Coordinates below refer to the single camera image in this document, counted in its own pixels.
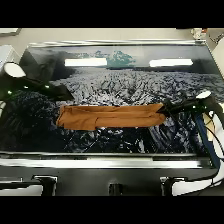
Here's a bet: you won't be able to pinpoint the silver frame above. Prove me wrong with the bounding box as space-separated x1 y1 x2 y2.
0 152 215 197

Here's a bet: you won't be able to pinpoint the black cable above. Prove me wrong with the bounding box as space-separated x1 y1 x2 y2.
184 111 224 184

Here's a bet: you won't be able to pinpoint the brown pants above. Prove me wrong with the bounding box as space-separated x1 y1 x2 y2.
55 102 168 132

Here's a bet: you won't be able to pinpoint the cream garment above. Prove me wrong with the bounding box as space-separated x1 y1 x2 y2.
205 111 224 162

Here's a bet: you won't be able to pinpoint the blue garment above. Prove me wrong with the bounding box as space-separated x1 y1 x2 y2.
194 112 222 170

